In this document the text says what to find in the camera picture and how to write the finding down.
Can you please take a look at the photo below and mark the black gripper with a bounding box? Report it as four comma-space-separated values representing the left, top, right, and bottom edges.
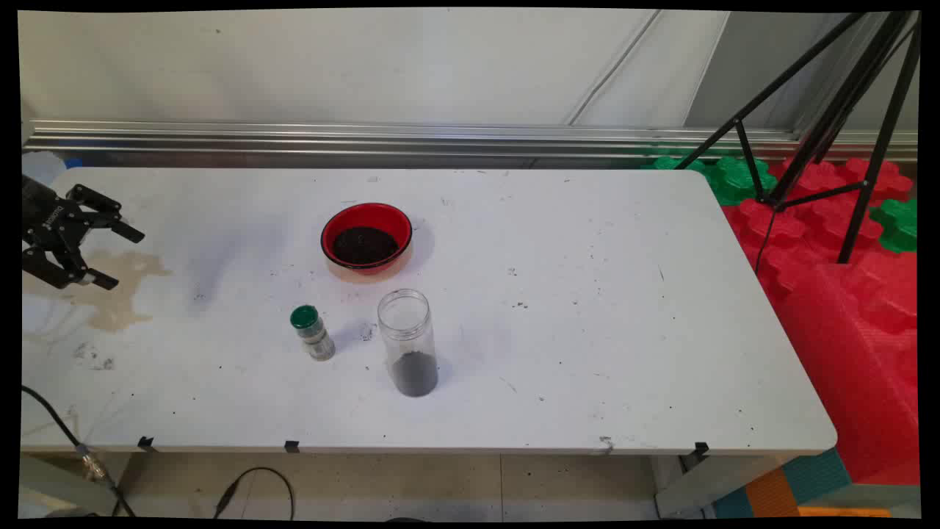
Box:
22, 175, 145, 291

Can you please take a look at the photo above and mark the clear plastic jar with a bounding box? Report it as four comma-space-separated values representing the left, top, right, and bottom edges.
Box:
377, 289, 440, 398

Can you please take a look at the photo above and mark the clear plastic bottle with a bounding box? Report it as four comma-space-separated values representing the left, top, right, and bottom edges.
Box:
22, 151, 83, 186

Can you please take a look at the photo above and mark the grey table leg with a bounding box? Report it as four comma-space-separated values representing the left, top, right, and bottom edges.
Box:
654, 450, 805, 519
21, 452, 133, 515

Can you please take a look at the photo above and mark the green-capped spice shaker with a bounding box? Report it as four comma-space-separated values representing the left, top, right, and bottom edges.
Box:
289, 305, 336, 361

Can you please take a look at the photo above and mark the red bowl with dark grains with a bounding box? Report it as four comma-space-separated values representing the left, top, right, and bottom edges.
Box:
320, 203, 413, 276

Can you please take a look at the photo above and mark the green foam block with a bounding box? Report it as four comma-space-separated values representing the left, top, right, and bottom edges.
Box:
705, 156, 778, 207
643, 154, 707, 174
869, 197, 919, 254

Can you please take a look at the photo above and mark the black tripod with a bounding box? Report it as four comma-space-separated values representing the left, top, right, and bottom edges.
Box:
672, 10, 922, 265

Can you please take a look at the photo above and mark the teal orange foam mat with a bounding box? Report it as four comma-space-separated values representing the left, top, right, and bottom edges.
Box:
712, 447, 920, 519

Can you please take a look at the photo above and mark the black cable with metal connector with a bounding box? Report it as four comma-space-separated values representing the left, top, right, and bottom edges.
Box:
22, 386, 137, 517

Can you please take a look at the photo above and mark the black floor cable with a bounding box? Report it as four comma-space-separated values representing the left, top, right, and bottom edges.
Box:
213, 467, 296, 521

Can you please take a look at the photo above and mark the aluminium wall rail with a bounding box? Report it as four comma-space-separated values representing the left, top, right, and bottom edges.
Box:
22, 120, 919, 164

